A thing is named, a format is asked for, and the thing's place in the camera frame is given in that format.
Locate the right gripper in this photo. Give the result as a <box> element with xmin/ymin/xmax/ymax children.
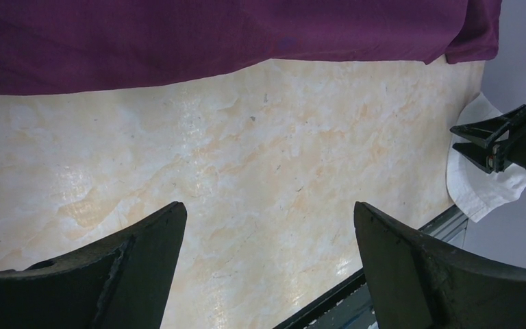
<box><xmin>449</xmin><ymin>104</ymin><xmax>526</xmax><ymax>173</ymax></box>

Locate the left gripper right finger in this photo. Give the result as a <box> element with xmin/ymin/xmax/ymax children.
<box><xmin>354</xmin><ymin>202</ymin><xmax>526</xmax><ymax>328</ymax></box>

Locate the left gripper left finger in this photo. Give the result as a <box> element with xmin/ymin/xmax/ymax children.
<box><xmin>0</xmin><ymin>202</ymin><xmax>187</xmax><ymax>328</ymax></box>

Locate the maroon wrap cloth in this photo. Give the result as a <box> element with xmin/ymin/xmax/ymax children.
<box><xmin>0</xmin><ymin>0</ymin><xmax>501</xmax><ymax>95</ymax></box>

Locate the white crumpled cloth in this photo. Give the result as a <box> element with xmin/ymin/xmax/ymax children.
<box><xmin>447</xmin><ymin>94</ymin><xmax>526</xmax><ymax>222</ymax></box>

